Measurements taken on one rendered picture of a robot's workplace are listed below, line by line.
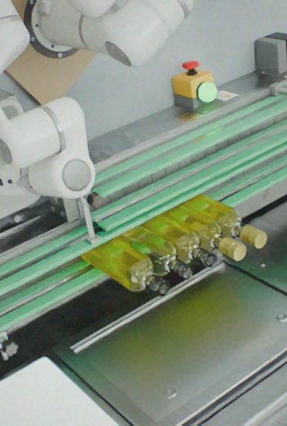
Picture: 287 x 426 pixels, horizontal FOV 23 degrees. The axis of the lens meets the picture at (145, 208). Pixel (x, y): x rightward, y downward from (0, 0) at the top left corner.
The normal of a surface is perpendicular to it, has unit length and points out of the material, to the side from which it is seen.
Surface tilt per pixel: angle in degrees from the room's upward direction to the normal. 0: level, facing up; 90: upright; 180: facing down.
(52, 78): 1
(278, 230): 89
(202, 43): 0
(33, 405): 90
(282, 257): 89
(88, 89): 0
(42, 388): 90
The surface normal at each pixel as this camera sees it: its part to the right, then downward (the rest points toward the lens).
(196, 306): -0.15, -0.87
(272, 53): -0.79, 0.40
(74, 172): 0.54, 0.07
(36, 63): 0.60, 0.29
